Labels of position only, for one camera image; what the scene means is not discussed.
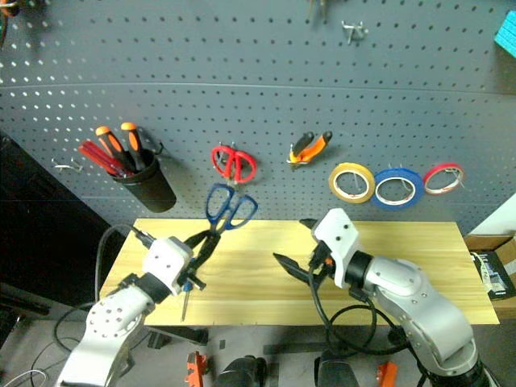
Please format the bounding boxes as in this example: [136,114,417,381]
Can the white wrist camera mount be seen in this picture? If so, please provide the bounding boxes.
[311,208,362,289]
[142,236,194,298]

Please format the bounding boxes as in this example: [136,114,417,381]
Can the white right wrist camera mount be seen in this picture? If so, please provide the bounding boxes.
[311,208,362,289]

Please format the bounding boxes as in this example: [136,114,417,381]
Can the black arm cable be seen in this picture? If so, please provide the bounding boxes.
[94,223,157,302]
[309,277,409,356]

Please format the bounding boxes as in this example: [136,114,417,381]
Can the small blue handled screwdriver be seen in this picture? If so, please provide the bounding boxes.
[181,281,193,324]

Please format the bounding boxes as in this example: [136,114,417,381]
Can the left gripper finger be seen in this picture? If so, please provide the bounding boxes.
[193,233,223,275]
[184,229,214,248]

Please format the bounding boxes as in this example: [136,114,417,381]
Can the orange black handled screwdriver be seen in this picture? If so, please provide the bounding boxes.
[94,125,137,173]
[120,121,147,173]

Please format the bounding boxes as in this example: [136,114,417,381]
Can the brown cardboard box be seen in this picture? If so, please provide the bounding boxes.
[463,233,516,320]

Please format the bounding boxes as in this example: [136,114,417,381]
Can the orange black hanging tool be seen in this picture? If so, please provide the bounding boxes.
[0,0,22,46]

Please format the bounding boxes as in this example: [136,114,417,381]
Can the silver metal pegboard hook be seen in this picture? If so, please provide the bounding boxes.
[340,19,369,44]
[51,156,85,173]

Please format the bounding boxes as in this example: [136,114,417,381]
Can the red tape roll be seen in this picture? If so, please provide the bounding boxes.
[422,162,466,197]

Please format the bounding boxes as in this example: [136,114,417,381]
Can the orange black handled pliers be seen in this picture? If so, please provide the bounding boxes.
[287,130,334,167]

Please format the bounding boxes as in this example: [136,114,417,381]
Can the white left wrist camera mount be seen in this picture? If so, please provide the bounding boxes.
[142,236,194,298]

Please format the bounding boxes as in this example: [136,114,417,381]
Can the black tool holder cup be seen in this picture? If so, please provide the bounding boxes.
[111,149,178,214]

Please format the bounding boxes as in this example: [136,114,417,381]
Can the teal foam block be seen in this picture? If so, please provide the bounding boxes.
[493,9,516,54]

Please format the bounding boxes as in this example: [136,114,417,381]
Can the grey perforated pegboard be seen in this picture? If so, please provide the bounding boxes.
[0,0,516,239]

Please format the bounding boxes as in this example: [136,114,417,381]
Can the red handled screwdriver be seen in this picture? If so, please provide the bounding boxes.
[77,140,135,179]

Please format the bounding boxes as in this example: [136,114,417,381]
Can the thin floor cable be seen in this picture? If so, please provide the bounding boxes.
[0,301,102,387]

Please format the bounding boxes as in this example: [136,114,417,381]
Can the black packet with white print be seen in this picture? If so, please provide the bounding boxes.
[470,250,516,302]

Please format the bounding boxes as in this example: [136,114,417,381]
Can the dark rounded shape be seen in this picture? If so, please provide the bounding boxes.
[214,354,269,387]
[313,349,362,387]

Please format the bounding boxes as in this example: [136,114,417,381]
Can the blue handled scissors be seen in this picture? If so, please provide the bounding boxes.
[192,182,260,272]

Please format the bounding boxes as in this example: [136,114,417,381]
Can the black side cabinet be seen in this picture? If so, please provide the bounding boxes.
[0,131,129,323]

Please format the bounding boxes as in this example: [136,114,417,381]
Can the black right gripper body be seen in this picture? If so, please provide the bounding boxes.
[307,240,338,289]

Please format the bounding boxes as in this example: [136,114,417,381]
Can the black table foot bracket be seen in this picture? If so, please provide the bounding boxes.
[146,326,210,351]

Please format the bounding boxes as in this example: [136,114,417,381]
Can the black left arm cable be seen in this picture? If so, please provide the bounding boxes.
[94,223,157,302]

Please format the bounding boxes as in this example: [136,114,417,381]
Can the yellow tape roll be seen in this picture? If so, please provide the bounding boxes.
[328,161,377,204]

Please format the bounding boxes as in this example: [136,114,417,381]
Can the red handled scissors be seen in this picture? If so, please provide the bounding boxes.
[210,144,258,185]

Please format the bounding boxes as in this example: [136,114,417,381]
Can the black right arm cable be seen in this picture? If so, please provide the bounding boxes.
[309,277,409,356]

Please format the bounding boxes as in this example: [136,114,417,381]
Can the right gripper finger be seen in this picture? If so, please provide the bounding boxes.
[273,252,314,285]
[298,218,322,239]

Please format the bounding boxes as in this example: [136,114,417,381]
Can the blue tape roll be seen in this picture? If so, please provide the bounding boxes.
[372,166,426,212]

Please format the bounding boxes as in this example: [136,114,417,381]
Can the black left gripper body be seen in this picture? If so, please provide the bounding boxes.
[176,245,209,293]

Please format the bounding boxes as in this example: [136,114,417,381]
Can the orange black clamp piece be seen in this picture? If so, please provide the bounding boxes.
[376,360,400,387]
[184,350,209,387]

